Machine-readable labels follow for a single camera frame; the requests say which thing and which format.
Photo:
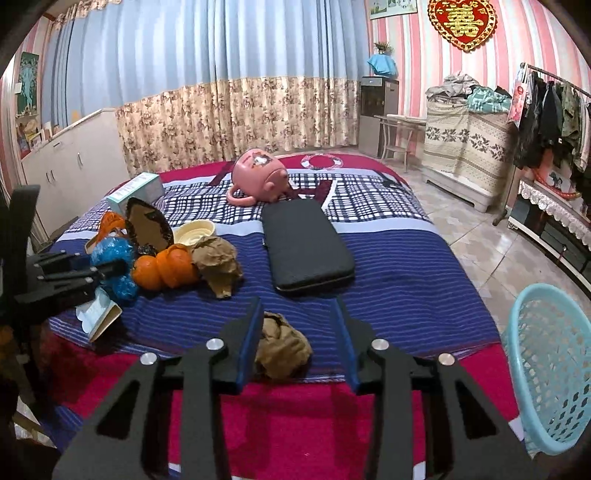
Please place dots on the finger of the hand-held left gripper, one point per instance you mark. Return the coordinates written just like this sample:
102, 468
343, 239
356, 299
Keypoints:
60, 263
69, 288

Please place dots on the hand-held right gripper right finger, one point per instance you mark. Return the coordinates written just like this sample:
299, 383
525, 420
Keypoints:
347, 350

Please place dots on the green wall picture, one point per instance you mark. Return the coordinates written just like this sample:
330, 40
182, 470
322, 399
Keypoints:
28, 83

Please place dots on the blue floral curtain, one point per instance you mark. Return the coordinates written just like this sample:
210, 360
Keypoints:
184, 69

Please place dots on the grey water dispenser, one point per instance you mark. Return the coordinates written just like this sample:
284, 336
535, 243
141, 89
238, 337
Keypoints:
376, 106

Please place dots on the light blue plastic basket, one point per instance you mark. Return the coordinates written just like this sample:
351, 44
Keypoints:
545, 369

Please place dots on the orange snack packet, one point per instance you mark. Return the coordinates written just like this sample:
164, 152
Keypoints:
111, 224

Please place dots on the black crumpled wrapper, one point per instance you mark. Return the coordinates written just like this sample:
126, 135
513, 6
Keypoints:
148, 249

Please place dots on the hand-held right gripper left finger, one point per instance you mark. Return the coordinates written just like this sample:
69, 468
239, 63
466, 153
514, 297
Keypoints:
245, 350

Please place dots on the cream paper bowl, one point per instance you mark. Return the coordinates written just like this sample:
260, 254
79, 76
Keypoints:
196, 230

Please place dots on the orange peel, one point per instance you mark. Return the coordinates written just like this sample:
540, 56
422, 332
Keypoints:
145, 274

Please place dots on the brown paper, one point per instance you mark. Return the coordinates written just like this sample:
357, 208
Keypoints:
217, 265
281, 353

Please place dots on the printed hanging bag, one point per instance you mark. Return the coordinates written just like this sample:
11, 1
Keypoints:
518, 99

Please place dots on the row of hanging clothes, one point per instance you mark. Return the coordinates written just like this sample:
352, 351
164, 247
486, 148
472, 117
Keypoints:
554, 120

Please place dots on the black padded case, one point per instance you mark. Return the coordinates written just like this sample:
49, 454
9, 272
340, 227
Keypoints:
304, 244

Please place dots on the blue plastic bag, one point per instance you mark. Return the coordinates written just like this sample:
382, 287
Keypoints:
111, 251

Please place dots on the landscape wall poster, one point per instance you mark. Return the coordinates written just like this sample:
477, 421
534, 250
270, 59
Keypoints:
392, 8

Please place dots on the orange pumpkin toy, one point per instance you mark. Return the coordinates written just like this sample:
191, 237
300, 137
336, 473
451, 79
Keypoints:
178, 266

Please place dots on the small photo frame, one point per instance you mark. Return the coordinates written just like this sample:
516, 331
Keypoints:
36, 137

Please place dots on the white cabinet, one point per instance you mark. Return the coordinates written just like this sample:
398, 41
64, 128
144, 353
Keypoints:
78, 161

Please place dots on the red white printed bag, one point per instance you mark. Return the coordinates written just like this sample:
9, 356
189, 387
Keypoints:
556, 182

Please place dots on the foil snack bag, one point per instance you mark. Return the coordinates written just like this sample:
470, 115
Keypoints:
147, 226

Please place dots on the red gold heart decoration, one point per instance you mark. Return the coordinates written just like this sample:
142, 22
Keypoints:
461, 23

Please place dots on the plant with blue cover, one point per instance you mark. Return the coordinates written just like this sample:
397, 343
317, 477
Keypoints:
383, 64

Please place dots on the white green box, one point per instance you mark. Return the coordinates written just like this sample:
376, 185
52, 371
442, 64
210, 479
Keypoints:
138, 189

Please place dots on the metal clothes rack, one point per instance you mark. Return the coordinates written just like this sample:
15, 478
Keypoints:
554, 78

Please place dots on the cloth-covered cabinet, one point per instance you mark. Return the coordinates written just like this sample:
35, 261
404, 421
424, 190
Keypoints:
471, 147

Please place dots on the small metal side table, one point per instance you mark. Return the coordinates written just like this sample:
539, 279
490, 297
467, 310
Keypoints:
406, 120

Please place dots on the pile of clothes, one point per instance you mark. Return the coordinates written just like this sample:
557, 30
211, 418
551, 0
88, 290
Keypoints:
457, 90

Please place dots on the low bench with lace cover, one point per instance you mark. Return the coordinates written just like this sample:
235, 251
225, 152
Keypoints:
554, 217

